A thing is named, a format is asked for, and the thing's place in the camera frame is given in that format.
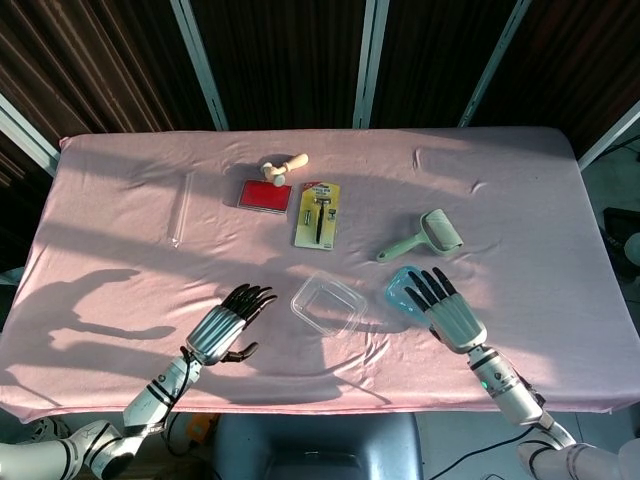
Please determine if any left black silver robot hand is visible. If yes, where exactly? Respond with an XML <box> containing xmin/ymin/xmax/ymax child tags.
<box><xmin>184</xmin><ymin>283</ymin><xmax>279</xmax><ymax>367</ymax></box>

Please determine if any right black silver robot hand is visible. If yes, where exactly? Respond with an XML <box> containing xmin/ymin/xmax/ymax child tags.
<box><xmin>403</xmin><ymin>267</ymin><xmax>489</xmax><ymax>355</ymax></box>

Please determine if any clear plastic container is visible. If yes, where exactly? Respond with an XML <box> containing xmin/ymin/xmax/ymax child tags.
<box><xmin>289</xmin><ymin>271</ymin><xmax>369</xmax><ymax>337</ymax></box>

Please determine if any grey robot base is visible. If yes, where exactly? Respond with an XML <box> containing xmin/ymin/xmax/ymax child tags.
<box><xmin>212</xmin><ymin>413</ymin><xmax>424</xmax><ymax>480</ymax></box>

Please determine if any green lint roller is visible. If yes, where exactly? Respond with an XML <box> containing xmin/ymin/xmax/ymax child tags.
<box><xmin>375</xmin><ymin>208</ymin><xmax>465</xmax><ymax>264</ymax></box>

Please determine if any orange floor object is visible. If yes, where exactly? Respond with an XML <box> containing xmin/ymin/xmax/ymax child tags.
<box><xmin>187</xmin><ymin>413</ymin><xmax>212</xmax><ymax>444</ymax></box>

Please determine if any pink tablecloth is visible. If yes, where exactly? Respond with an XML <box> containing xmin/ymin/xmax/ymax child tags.
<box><xmin>0</xmin><ymin>126</ymin><xmax>620</xmax><ymax>417</ymax></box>

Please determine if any clear glass tube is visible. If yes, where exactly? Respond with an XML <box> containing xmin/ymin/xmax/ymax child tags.
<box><xmin>168</xmin><ymin>173</ymin><xmax>194</xmax><ymax>248</ymax></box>

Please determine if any razor in yellow pack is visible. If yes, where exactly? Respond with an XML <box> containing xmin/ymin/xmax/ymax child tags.
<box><xmin>293</xmin><ymin>180</ymin><xmax>342</xmax><ymax>250</ymax></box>

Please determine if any black left hand cable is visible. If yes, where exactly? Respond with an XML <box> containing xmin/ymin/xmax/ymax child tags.
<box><xmin>162</xmin><ymin>347</ymin><xmax>199</xmax><ymax>431</ymax></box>

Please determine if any black floor cable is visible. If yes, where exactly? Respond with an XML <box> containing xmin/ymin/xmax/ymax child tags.
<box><xmin>163</xmin><ymin>412</ymin><xmax>190</xmax><ymax>457</ymax></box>

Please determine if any grey metal frame post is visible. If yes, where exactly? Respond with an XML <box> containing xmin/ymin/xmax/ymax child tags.
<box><xmin>0</xmin><ymin>92</ymin><xmax>62</xmax><ymax>177</ymax></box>
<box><xmin>578</xmin><ymin>98</ymin><xmax>640</xmax><ymax>171</ymax></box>
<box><xmin>169</xmin><ymin>0</ymin><xmax>230</xmax><ymax>132</ymax></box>
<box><xmin>457</xmin><ymin>0</ymin><xmax>532</xmax><ymax>129</ymax></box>
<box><xmin>353</xmin><ymin>0</ymin><xmax>391</xmax><ymax>129</ymax></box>

